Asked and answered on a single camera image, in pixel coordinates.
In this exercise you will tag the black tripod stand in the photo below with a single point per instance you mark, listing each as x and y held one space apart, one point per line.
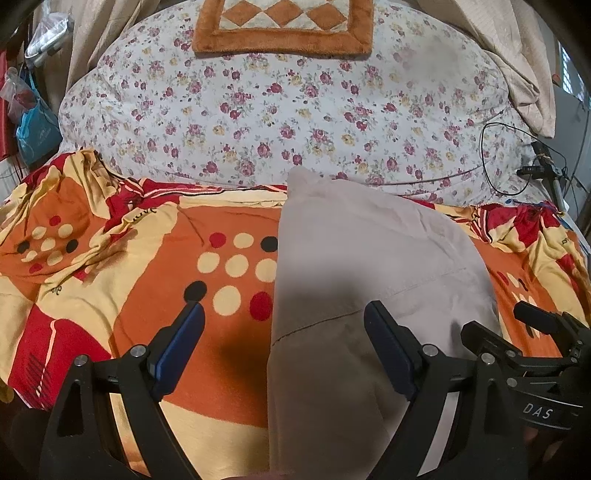
547 170

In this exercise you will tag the floral print quilt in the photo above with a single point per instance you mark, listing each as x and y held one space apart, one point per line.
286 115

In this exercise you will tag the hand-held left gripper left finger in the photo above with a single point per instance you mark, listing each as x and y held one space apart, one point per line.
182 346

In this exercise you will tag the orange red patterned blanket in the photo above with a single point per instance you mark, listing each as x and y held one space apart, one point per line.
152 240

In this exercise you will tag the beige curtain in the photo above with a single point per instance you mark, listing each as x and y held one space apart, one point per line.
92 41

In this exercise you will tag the brown plush checkered mat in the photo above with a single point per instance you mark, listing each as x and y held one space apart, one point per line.
281 41

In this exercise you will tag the beige zip jacket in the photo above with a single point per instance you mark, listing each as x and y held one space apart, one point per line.
360 249

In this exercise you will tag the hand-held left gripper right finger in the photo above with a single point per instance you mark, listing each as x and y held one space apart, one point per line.
388 350

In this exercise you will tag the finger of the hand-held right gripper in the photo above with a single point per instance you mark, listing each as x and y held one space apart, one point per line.
540 316
485 339

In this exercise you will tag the blue plastic bag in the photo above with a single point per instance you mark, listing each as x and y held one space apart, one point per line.
39 134

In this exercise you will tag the silver plastic bag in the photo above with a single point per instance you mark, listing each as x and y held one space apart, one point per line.
48 37

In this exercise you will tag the clear plastic bag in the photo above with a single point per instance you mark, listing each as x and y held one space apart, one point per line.
16 92

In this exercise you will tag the beige waffle cloth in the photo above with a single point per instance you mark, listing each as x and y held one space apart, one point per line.
512 41

